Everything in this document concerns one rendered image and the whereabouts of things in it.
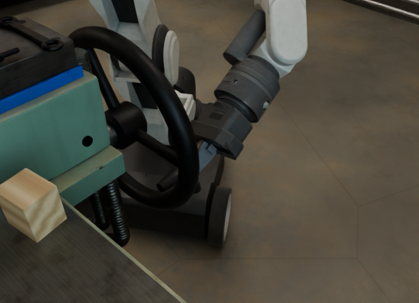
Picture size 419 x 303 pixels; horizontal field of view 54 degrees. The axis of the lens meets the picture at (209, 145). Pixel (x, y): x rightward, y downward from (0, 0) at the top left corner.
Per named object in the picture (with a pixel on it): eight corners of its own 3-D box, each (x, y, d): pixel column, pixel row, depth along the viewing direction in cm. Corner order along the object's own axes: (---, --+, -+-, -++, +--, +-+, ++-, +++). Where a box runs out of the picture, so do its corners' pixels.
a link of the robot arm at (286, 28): (284, 73, 75) (281, -1, 75) (310, 63, 66) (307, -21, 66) (250, 73, 73) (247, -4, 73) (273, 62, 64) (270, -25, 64)
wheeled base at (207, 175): (131, 120, 195) (121, 55, 174) (240, 133, 187) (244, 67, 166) (70, 224, 147) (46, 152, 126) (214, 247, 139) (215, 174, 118)
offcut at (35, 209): (67, 218, 35) (57, 185, 33) (37, 243, 33) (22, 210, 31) (38, 200, 37) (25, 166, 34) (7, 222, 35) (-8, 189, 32)
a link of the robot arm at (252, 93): (250, 171, 64) (291, 110, 67) (213, 135, 59) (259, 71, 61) (206, 154, 75) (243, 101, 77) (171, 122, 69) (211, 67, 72)
